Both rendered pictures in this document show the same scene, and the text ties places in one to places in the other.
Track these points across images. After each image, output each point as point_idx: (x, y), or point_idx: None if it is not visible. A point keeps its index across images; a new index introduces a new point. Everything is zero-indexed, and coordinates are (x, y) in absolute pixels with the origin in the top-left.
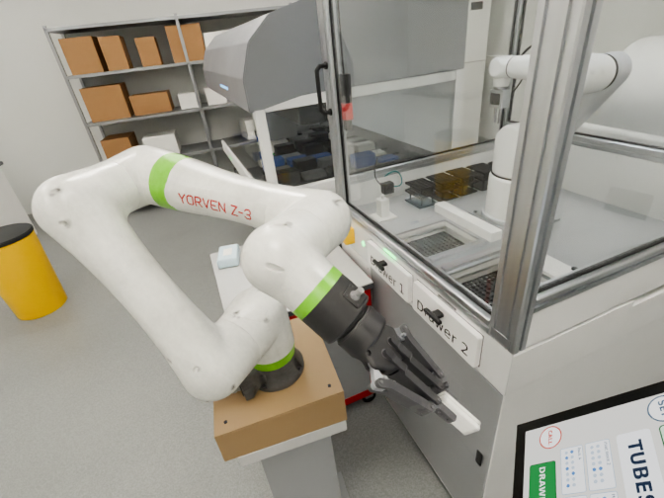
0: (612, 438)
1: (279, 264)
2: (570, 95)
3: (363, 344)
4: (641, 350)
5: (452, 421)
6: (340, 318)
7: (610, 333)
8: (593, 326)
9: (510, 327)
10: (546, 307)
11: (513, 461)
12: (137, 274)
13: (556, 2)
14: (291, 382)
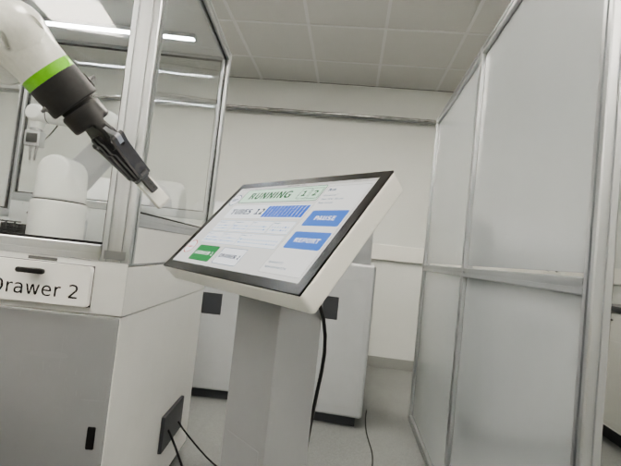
0: (222, 219)
1: (40, 21)
2: (154, 68)
3: (101, 110)
4: (177, 326)
5: (156, 189)
6: (86, 83)
7: (166, 288)
8: (160, 272)
9: (123, 240)
10: (143, 227)
11: (119, 437)
12: None
13: (143, 22)
14: None
